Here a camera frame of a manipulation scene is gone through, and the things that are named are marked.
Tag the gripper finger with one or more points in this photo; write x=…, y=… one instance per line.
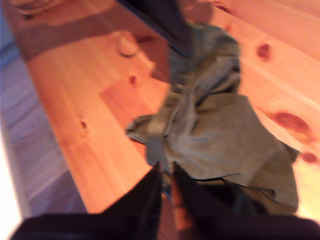
x=207, y=202
x=142, y=200
x=165, y=17

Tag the olive green underwear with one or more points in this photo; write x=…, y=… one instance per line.
x=220, y=135

